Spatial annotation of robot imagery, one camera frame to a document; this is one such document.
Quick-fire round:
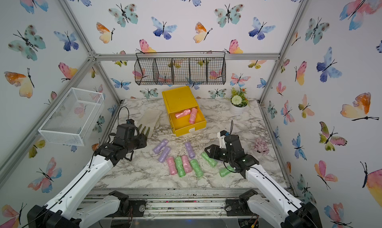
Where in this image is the green bag roll upper right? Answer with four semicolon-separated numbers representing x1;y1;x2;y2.
201;151;217;168

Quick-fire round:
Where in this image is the yellow drawer cabinet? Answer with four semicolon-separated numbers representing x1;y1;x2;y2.
162;86;207;136

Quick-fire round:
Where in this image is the white green work glove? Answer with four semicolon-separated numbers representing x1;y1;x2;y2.
136;108;163;138

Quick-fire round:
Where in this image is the purple bag roll upper left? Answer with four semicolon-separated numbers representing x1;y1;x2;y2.
153;139;169;154

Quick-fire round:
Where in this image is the purple bag roll lower left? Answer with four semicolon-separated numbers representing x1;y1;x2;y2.
158;146;171;163

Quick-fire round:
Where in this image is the black wire wall basket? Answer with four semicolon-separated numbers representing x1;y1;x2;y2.
133;51;226;86

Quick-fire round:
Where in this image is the potted artificial plant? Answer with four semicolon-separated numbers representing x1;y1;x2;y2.
230;87;249;116

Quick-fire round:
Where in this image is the purple bag roll middle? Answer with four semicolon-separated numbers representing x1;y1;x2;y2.
185;141;196;159

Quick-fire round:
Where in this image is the purple bag roll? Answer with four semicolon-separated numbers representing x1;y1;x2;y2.
153;139;169;154
158;146;171;163
185;141;196;159

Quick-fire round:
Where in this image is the pink bag roll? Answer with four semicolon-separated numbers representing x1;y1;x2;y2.
166;156;178;175
175;109;191;119
181;155;193;173
189;108;198;124

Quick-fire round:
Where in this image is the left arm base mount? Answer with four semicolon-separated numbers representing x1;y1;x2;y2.
108;191;147;218

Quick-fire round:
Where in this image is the green bag roll far right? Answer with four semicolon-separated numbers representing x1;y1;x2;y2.
219;165;235;177

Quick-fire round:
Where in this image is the green bag roll left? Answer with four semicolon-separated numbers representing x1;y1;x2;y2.
174;156;186;177

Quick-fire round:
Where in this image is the green bag roll middle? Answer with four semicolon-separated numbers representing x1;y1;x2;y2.
190;158;204;179

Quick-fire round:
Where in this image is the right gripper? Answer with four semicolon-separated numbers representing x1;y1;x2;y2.
203;145;234;165

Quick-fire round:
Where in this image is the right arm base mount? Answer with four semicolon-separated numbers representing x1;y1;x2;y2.
224;189;258;217

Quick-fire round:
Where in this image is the white mesh wall basket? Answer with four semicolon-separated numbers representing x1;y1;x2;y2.
38;87;104;146

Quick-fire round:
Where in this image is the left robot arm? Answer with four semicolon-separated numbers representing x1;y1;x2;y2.
26;119;150;228

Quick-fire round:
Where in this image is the green bag roll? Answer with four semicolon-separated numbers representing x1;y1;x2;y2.
219;165;235;177
174;156;186;177
190;158;204;179
201;151;217;168

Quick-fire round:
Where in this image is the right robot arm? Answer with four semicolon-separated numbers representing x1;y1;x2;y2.
205;130;322;228

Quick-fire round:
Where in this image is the pink coral ornament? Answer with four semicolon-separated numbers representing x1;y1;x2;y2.
254;138;270;155

